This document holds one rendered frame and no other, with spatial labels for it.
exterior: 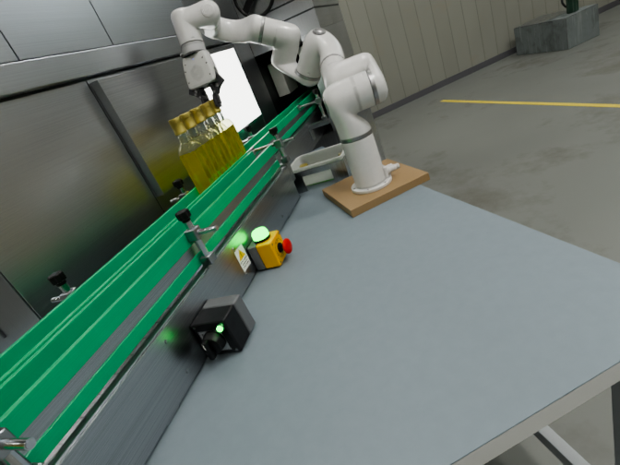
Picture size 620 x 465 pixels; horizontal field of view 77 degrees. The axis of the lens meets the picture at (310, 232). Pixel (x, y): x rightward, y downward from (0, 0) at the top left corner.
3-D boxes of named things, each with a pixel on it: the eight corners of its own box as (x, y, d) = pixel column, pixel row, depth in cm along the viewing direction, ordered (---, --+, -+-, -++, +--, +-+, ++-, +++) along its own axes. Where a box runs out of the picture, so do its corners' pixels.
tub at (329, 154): (304, 175, 158) (296, 156, 154) (356, 160, 149) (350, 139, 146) (292, 194, 143) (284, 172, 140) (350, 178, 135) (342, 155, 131)
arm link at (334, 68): (326, 88, 124) (374, 68, 121) (337, 126, 107) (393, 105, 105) (315, 59, 117) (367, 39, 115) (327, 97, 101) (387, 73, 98)
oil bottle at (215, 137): (232, 189, 131) (201, 129, 123) (245, 184, 129) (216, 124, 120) (224, 196, 127) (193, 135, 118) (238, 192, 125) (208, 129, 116)
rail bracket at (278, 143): (261, 168, 139) (246, 136, 134) (303, 155, 133) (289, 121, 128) (258, 172, 137) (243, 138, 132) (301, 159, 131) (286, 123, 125)
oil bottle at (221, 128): (238, 182, 136) (210, 124, 127) (252, 178, 134) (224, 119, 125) (232, 188, 131) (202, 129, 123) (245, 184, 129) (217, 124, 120)
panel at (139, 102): (258, 117, 190) (228, 46, 176) (264, 115, 189) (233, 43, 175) (156, 196, 116) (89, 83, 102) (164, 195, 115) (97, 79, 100)
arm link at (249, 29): (261, 39, 123) (193, 22, 118) (258, 53, 136) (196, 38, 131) (266, 11, 123) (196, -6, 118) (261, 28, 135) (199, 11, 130)
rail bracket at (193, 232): (210, 259, 87) (180, 208, 81) (237, 253, 84) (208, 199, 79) (202, 269, 83) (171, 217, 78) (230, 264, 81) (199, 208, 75)
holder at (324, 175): (293, 180, 160) (286, 162, 156) (356, 162, 149) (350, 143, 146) (280, 198, 145) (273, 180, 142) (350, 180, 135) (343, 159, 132)
